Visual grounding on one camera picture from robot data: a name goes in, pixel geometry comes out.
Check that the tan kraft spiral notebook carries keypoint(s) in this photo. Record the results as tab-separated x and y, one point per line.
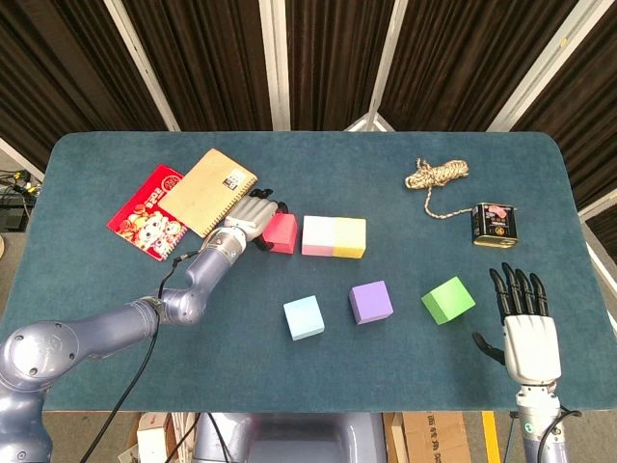
205	193

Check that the green foam cube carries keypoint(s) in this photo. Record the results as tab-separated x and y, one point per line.
450	296

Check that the purple foam cube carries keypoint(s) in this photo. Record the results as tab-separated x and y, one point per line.
371	300

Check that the light blue foam cube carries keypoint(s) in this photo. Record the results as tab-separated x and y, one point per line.
303	316

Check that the printed cardboard box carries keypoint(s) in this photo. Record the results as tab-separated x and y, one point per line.
436	439

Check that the white metal frame post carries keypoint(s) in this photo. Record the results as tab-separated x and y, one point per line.
276	67
19	159
383	67
144	67
544	67
602	258

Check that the black floor equipment box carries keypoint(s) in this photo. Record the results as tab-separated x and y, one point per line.
12	212

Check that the red foam cube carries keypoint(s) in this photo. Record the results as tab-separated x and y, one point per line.
279	234

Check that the black and gold tin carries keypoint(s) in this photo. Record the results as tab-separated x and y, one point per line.
495	226

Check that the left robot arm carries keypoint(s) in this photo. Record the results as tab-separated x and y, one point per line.
120	323

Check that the red spiral notebook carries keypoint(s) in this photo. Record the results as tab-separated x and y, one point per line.
144	217

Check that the dark brown curtain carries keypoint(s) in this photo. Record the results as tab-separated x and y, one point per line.
207	58

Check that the pink foam cube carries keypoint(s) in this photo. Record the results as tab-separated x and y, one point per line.
318	236

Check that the teal felt table mat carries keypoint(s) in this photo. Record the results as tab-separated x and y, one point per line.
289	376

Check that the grey-blue robot torso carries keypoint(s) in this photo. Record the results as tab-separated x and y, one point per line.
299	441

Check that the yellow foam cube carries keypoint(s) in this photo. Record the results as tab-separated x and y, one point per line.
349	238

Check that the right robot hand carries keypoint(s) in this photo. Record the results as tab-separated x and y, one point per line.
532	347

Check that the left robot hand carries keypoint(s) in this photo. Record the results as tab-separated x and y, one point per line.
253	214

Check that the small white box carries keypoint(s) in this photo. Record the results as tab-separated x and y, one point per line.
152	439

